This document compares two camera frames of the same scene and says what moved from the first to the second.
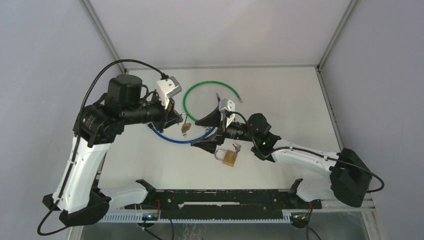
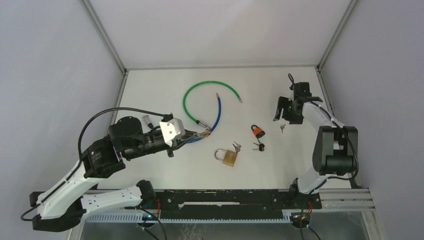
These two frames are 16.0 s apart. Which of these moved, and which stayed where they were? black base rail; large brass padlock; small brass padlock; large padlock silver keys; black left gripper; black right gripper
Moved: black left gripper; small brass padlock; black right gripper
Stayed: large padlock silver keys; black base rail; large brass padlock
